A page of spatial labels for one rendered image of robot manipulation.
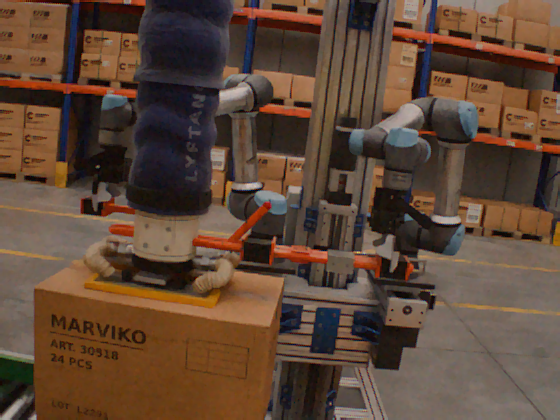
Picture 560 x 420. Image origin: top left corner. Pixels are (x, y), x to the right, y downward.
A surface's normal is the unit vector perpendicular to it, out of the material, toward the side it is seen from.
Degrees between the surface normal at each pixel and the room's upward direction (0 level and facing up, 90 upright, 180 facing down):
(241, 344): 90
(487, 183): 90
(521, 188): 90
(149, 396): 90
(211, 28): 73
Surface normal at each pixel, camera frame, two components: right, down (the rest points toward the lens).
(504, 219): 0.01, 0.22
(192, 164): 0.75, -0.09
